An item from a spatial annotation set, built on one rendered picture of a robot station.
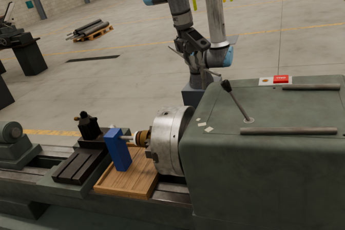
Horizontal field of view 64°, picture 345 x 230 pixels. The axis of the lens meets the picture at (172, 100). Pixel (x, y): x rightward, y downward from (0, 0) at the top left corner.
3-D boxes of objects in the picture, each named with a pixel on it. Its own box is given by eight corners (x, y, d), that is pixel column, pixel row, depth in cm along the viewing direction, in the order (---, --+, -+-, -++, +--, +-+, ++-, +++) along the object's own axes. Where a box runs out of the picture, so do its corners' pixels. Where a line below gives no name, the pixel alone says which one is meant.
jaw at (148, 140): (168, 138, 123) (157, 152, 113) (170, 148, 125) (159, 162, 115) (147, 137, 128) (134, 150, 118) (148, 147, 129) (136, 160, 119)
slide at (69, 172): (122, 134, 170) (120, 128, 168) (81, 186, 136) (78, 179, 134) (99, 133, 177) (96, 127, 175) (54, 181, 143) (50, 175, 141)
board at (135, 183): (173, 150, 155) (172, 144, 153) (148, 200, 126) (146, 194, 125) (128, 147, 167) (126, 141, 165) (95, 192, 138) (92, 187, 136)
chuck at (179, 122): (205, 141, 143) (193, 92, 127) (189, 192, 120) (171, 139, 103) (198, 141, 145) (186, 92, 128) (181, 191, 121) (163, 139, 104)
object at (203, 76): (208, 89, 115) (206, 63, 110) (204, 91, 114) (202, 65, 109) (204, 88, 117) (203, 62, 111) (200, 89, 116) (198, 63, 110)
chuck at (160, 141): (198, 141, 145) (186, 92, 128) (181, 191, 121) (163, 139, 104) (183, 140, 148) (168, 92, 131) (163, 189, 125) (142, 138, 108)
